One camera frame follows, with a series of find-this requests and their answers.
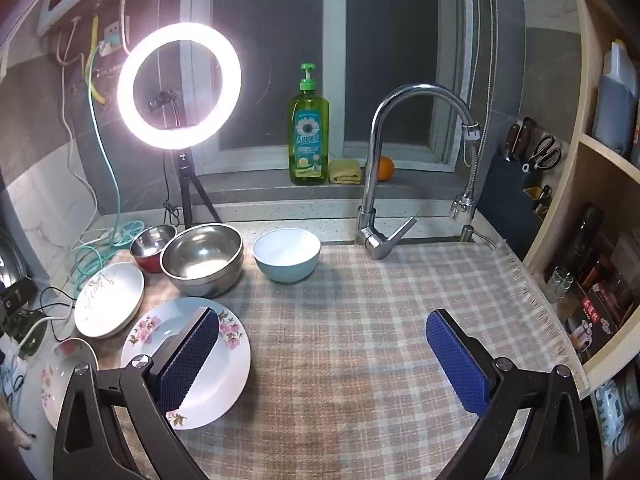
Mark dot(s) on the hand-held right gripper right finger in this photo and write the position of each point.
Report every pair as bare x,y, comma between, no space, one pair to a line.
457,365

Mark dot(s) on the light blue bowl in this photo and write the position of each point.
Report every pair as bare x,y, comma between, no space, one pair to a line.
285,255

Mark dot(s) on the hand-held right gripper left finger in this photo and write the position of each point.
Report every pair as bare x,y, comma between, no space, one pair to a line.
187,360

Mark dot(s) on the dark glass bottle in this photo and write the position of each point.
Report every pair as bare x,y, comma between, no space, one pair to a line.
585,240

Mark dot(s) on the small pink flower plate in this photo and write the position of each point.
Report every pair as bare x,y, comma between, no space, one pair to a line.
62,372

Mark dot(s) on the orange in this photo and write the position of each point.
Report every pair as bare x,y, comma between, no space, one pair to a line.
386,169

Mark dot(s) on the blue patterned crockery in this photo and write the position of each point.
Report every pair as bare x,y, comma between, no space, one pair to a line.
612,410

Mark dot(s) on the large pink flower plate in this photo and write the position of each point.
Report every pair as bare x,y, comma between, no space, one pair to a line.
225,375

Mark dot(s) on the dark liquid jug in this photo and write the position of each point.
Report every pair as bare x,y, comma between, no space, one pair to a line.
612,110

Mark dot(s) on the wooden shelf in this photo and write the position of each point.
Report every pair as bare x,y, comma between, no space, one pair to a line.
607,152

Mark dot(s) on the green dish soap bottle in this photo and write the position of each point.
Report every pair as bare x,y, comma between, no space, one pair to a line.
307,130

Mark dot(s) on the dark red printed box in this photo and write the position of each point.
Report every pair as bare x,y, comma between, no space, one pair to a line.
595,320

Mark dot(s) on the small glass cups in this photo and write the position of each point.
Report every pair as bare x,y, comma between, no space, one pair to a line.
557,285

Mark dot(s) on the chrome faucet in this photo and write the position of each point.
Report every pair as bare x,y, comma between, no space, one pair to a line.
372,185

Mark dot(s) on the wall socket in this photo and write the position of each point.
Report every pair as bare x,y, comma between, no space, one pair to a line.
112,35

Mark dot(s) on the checked tablecloth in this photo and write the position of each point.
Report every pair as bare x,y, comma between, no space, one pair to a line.
350,335

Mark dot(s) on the white window frame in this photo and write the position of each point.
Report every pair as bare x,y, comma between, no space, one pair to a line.
332,60

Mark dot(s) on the dark blue knife holder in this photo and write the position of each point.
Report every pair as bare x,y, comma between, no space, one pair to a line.
510,200

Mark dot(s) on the white plate gold leaf print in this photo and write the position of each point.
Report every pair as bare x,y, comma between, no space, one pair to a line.
107,305

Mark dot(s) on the teal round power strip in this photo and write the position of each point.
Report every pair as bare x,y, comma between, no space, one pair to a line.
131,232

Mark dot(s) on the red steel bowl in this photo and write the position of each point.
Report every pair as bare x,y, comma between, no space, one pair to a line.
150,245

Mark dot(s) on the large stainless steel bowl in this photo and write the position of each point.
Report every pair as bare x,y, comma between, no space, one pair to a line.
200,255

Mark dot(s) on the yellow sponge cloth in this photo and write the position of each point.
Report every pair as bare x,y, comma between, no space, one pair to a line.
345,170

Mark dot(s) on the flexible metal heater pipe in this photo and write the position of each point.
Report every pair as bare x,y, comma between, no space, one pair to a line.
124,15

